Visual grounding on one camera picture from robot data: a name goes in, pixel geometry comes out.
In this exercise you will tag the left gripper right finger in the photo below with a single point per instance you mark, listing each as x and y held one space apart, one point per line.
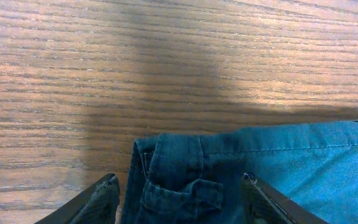
264 204

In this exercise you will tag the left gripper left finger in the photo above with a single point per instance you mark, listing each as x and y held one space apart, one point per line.
97 204

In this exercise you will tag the blue denim shorts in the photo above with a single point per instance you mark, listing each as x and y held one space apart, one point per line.
175 178

